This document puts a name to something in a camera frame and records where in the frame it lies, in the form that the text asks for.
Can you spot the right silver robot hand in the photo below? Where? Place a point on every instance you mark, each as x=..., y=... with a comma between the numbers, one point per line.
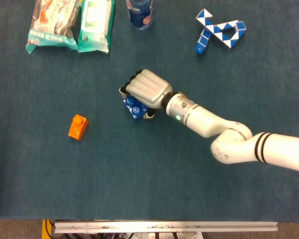
x=149, y=87

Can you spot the blue toy brick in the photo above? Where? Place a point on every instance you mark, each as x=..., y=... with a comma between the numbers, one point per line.
x=135, y=110

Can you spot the orange toy brick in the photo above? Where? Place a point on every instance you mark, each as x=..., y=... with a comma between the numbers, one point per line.
x=77, y=128

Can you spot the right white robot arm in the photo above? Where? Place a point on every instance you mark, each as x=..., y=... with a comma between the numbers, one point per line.
x=214, y=124

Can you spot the blue label plastic bottle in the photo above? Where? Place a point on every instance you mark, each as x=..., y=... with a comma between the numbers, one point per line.
x=140, y=15

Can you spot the green wet wipes pack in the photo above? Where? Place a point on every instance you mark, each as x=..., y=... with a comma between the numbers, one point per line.
x=94, y=27

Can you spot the blue white snake puzzle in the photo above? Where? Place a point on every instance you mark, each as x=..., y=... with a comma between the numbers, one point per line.
x=218, y=30

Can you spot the teal felt table cloth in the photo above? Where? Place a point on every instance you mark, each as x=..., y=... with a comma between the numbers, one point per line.
x=149, y=179

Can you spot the teal clear snack bag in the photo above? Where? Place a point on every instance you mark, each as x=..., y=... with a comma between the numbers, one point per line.
x=49, y=27

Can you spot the yellow frame post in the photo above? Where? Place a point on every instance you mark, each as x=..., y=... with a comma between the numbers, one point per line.
x=44, y=230

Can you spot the aluminium profile rail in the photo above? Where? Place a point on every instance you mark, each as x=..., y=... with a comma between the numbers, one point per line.
x=164, y=227

